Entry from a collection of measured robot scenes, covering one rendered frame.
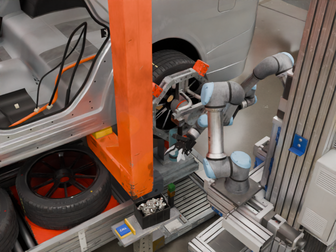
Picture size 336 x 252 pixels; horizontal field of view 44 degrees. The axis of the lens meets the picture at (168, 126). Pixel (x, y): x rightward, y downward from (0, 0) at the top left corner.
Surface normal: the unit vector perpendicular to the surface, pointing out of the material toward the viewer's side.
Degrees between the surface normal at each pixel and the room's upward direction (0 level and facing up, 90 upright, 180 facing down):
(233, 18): 90
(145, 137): 90
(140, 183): 90
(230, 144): 0
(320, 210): 90
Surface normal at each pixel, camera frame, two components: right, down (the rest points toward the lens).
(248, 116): 0.01, -0.79
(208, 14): 0.58, 0.51
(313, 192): -0.74, 0.40
